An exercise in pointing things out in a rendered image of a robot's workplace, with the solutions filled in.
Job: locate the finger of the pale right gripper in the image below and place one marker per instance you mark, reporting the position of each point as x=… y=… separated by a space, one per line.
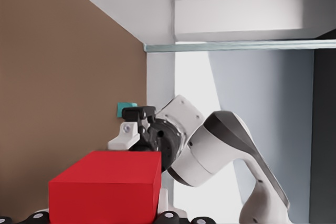
x=126 y=134

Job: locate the red wooden cube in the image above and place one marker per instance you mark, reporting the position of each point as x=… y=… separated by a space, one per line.
x=105 y=187

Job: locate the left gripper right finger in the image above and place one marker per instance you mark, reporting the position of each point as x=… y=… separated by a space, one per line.
x=168 y=216

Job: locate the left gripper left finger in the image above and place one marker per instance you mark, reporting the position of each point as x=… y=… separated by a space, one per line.
x=36 y=218

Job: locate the silver frame post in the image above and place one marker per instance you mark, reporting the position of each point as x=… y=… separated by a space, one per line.
x=236 y=46

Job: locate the blue wooden cube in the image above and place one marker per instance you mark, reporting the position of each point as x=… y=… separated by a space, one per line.
x=123 y=106

